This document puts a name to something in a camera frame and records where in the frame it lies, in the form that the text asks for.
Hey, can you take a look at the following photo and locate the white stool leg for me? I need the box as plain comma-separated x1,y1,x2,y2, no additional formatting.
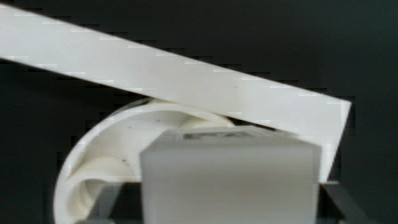
140,126,319,224

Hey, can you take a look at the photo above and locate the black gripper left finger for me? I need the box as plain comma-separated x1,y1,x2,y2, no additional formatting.
74,183,142,224

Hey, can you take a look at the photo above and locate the white U-shaped fence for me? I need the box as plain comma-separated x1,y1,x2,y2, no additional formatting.
0,3,351,178

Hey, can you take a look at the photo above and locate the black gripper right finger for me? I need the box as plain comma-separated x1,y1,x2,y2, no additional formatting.
318,182,380,224

